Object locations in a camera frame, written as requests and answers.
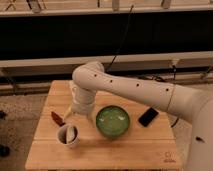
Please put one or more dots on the wooden table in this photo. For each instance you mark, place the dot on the wooden table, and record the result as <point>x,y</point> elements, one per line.
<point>141,148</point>

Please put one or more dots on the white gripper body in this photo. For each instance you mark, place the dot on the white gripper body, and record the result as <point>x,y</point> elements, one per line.
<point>82,109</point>

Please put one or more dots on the brown red small object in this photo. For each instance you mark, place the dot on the brown red small object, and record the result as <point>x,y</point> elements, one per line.
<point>57,119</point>

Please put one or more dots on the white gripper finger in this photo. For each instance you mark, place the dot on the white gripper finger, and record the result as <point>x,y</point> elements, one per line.
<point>68,113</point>
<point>90,117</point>

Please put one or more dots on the black smartphone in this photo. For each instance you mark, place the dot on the black smartphone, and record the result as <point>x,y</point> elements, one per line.
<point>147,117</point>

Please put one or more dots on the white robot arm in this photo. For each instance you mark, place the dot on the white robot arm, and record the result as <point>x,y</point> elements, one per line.
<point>192,105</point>

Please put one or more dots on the white ceramic cup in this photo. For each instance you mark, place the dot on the white ceramic cup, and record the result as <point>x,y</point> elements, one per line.
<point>61,136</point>

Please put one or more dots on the green glass bowl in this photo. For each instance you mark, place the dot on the green glass bowl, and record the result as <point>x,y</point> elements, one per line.
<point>112,121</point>

